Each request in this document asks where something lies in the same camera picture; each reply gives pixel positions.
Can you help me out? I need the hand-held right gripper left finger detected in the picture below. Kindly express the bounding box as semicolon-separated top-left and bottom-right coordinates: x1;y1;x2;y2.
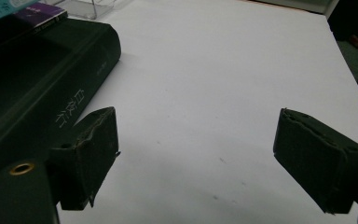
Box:
49;106;120;211

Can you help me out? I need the blue hardcover picture book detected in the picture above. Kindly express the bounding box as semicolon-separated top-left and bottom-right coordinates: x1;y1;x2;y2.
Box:
0;0;41;27

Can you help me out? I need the purple magazine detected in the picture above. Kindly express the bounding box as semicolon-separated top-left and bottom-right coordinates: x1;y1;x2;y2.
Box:
13;2;69;28

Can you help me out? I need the black hardcover book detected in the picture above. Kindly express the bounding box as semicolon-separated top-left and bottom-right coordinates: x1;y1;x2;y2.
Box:
0;17;122;216

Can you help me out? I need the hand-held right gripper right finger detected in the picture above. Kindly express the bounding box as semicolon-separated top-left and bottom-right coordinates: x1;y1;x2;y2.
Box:
272;107;358;215

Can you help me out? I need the white table mat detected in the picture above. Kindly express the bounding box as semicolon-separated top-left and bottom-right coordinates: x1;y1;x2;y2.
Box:
55;0;358;224

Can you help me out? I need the clear acrylic book rack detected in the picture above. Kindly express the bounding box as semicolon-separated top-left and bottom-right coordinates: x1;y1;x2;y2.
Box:
40;0;117;21

